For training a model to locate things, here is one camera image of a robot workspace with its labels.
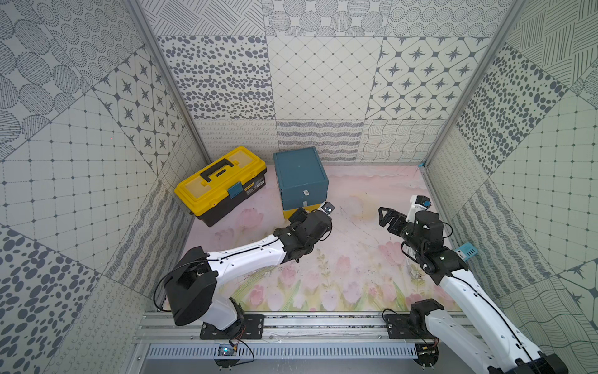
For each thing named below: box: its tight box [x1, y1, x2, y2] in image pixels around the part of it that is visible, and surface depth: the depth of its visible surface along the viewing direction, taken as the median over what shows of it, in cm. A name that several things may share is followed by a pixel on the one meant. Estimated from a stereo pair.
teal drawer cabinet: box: [273, 146, 329, 211], surface depth 92 cm
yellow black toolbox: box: [174, 146, 268, 228], surface depth 94 cm
